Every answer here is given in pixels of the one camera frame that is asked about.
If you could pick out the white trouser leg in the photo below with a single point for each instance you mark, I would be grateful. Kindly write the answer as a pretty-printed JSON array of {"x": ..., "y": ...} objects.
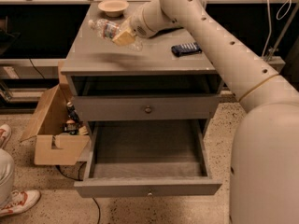
[{"x": 6, "y": 176}]

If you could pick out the cardboard box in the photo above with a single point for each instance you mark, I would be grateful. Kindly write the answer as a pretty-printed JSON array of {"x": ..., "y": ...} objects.
[{"x": 53, "y": 147}]

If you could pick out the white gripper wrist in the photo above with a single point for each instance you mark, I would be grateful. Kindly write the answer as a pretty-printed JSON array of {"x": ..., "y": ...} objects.
[{"x": 138, "y": 24}]

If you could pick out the grey wooden cabinet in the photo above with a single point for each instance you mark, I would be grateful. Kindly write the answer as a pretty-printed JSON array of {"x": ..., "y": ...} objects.
[{"x": 96, "y": 67}]

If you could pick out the clear plastic water bottle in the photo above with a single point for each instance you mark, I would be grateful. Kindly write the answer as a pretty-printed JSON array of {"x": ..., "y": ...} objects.
[{"x": 107, "y": 29}]

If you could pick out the closed grey upper drawer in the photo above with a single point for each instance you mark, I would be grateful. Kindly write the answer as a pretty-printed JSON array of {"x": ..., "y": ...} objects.
[{"x": 96, "y": 108}]

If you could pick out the beige bowl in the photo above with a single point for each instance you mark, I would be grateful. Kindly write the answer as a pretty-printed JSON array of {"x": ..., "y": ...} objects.
[{"x": 113, "y": 8}]

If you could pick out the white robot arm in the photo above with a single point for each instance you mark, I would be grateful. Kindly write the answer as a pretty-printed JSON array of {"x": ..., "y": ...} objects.
[{"x": 264, "y": 180}]

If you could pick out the dark bottle in box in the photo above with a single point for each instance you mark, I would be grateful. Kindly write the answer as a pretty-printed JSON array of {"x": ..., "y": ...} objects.
[{"x": 72, "y": 113}]

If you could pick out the open grey lower drawer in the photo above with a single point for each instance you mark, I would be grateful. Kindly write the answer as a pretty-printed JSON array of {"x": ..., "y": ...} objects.
[{"x": 147, "y": 158}]

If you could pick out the dark blue snack bar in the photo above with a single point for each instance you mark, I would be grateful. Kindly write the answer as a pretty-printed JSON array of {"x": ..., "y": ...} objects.
[{"x": 186, "y": 49}]

